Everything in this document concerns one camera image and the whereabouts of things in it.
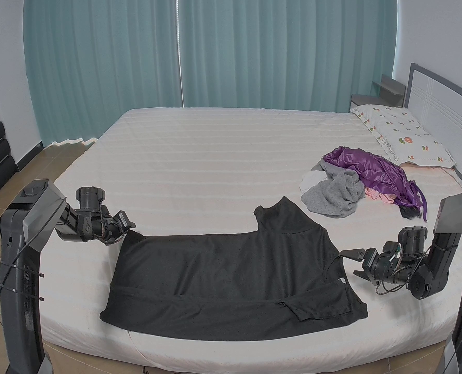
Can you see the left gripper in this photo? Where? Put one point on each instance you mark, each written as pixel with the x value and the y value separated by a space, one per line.
pixel 120 226

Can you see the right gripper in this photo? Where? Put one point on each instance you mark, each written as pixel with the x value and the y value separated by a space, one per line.
pixel 387 273

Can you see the black top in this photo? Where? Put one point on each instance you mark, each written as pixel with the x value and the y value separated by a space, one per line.
pixel 223 271

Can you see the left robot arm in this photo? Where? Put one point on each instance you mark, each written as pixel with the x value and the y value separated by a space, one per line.
pixel 40 212

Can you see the bed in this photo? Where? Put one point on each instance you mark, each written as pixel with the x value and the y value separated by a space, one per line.
pixel 215 162

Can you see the pink garment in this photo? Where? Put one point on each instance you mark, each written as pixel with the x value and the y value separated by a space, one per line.
pixel 375 195

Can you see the grey garment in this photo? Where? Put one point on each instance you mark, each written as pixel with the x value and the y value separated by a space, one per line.
pixel 336 197

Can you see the small black garment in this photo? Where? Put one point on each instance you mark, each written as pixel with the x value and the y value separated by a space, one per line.
pixel 410 212

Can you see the white garment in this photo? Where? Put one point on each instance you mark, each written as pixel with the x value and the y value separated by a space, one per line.
pixel 311 181

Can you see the purple satin garment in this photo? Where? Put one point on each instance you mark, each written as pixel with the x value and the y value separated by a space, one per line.
pixel 375 170

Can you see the white printed pillow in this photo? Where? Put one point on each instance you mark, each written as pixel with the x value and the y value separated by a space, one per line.
pixel 402 134

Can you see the blue-green curtain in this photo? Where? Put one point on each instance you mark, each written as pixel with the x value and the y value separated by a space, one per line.
pixel 285 41
pixel 106 53

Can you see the grey bedside table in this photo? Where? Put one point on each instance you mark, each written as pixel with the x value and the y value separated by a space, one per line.
pixel 390 88

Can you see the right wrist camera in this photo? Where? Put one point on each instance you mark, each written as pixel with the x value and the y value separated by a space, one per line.
pixel 391 251

